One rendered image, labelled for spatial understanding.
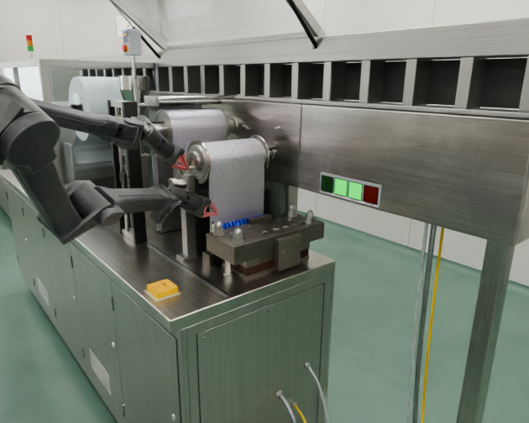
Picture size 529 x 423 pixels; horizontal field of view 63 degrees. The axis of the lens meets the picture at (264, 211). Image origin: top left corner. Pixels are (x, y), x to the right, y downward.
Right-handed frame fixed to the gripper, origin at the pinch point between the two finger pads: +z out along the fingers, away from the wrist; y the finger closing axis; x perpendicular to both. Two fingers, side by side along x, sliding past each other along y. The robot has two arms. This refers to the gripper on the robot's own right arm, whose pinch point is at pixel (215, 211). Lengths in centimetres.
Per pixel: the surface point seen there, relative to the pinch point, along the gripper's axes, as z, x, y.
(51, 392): 15, -116, -87
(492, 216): 20, 26, 78
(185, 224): -3.7, -7.9, -8.0
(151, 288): -18.2, -27.8, 9.6
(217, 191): -2.6, 6.8, 0.3
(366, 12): 184, 215, -150
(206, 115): -2.5, 32.9, -25.8
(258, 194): 14.6, 12.0, 0.4
